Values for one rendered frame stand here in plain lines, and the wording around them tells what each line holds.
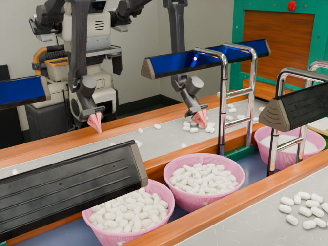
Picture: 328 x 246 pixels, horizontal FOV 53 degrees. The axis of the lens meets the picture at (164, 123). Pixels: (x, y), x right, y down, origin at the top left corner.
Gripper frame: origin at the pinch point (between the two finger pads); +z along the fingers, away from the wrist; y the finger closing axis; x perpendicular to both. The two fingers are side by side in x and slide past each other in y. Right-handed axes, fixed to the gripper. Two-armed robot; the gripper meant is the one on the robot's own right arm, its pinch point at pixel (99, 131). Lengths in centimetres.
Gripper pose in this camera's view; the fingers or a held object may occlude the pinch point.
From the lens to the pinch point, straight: 134.6
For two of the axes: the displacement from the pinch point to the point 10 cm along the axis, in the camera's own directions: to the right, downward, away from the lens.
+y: 8.3, -2.3, 5.1
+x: -3.5, 4.9, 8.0
